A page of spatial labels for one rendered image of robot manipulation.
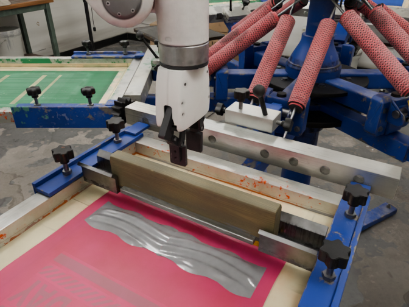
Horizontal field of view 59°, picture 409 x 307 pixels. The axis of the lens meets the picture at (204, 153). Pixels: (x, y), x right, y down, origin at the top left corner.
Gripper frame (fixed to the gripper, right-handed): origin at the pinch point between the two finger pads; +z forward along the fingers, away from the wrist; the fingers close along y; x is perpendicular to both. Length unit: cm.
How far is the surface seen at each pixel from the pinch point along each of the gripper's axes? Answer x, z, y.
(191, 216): 2.1, 12.9, 2.4
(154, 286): 3.1, 16.9, 15.9
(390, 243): 48, 112, -129
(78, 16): -373, 59, -328
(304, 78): 7, 1, -50
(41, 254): -18.5, 16.9, 20.0
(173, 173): -2.9, 6.3, 0.1
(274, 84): -7, 11, -68
